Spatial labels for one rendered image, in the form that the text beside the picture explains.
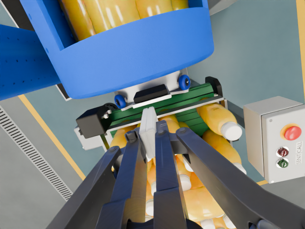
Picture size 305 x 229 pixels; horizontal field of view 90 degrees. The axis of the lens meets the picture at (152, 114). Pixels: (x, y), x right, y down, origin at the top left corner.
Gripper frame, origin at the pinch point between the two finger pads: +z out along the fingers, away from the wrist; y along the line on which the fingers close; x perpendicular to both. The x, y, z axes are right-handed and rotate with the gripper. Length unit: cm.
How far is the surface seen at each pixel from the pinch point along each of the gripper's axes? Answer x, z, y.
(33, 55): 22, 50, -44
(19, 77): 14, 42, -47
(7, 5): 68, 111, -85
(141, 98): -1.2, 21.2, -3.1
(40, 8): 15.9, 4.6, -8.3
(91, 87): 6.1, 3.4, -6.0
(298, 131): -17.0, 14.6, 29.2
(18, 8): 64, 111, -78
